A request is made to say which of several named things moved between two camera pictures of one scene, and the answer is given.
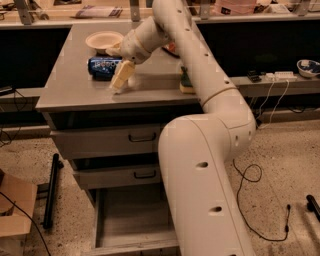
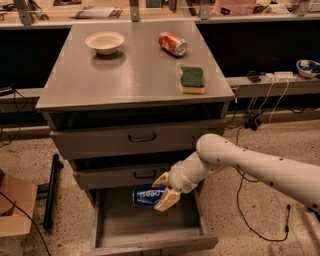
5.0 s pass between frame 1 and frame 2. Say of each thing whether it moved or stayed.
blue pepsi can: moved
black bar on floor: stayed
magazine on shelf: stayed
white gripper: moved
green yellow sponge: stayed
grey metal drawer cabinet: stayed
